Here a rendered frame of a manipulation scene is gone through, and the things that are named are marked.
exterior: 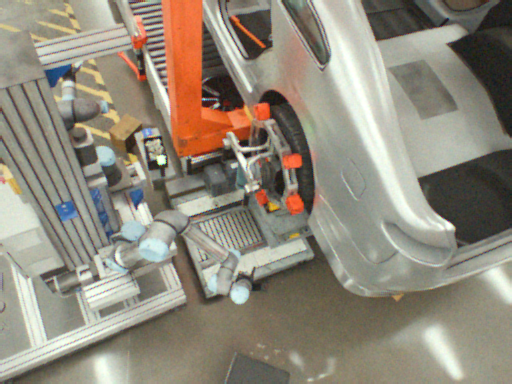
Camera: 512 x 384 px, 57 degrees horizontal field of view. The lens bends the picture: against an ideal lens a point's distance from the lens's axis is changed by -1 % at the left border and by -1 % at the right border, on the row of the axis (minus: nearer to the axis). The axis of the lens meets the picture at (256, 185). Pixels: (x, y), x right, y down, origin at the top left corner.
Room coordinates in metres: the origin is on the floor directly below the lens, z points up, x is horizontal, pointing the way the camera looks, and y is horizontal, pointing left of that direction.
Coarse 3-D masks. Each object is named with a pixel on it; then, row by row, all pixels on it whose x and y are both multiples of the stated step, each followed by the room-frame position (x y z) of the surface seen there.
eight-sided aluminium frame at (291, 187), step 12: (252, 120) 1.87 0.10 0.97; (264, 120) 1.84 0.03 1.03; (252, 132) 1.86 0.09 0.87; (276, 132) 1.72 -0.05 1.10; (252, 144) 1.86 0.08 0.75; (276, 144) 1.62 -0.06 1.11; (288, 144) 1.63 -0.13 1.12; (288, 180) 1.47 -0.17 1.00; (276, 192) 1.62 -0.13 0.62; (288, 192) 1.44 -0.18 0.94; (276, 204) 1.50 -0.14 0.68
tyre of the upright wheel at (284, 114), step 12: (276, 108) 1.87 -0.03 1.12; (288, 108) 1.87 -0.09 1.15; (276, 120) 1.81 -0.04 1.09; (288, 120) 1.75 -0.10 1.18; (288, 132) 1.69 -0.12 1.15; (300, 132) 1.69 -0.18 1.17; (300, 144) 1.62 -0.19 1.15; (300, 168) 1.53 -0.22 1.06; (312, 168) 1.54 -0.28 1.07; (300, 180) 1.50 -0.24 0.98; (312, 180) 1.50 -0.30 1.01; (300, 192) 1.47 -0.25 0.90; (312, 192) 1.47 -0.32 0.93; (312, 204) 1.48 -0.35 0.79
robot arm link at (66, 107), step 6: (60, 102) 1.35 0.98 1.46; (66, 102) 1.36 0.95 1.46; (72, 102) 1.37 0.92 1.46; (60, 108) 1.32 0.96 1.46; (66, 108) 1.33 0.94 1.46; (72, 108) 1.34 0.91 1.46; (66, 114) 1.31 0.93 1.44; (72, 114) 1.31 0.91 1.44; (66, 120) 1.29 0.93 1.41; (72, 120) 1.30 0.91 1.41; (66, 126) 1.29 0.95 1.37; (72, 126) 1.32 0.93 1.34; (72, 144) 1.30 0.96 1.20
